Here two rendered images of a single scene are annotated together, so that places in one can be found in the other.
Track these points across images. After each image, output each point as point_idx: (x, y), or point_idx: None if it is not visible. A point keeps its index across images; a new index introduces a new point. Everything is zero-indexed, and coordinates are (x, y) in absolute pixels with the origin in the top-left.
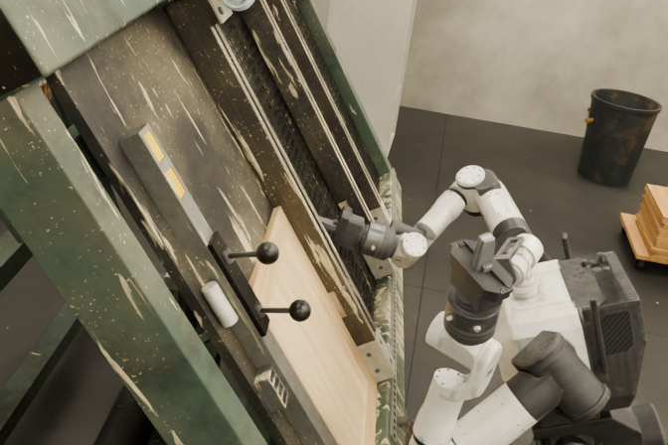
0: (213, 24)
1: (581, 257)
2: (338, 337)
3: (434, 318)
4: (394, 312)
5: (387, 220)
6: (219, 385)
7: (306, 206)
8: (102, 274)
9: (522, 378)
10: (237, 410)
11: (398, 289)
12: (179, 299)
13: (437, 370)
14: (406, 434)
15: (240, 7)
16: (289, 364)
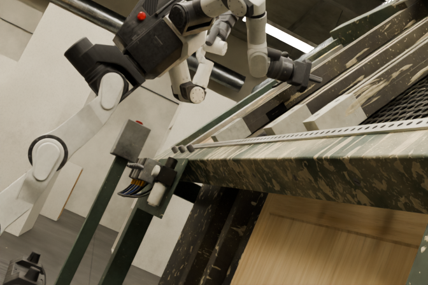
0: (399, 9)
1: None
2: None
3: (227, 44)
4: (236, 140)
5: (323, 107)
6: (265, 84)
7: (318, 65)
8: None
9: None
10: (258, 90)
11: (248, 149)
12: None
13: (213, 62)
14: (204, 98)
15: None
16: (259, 98)
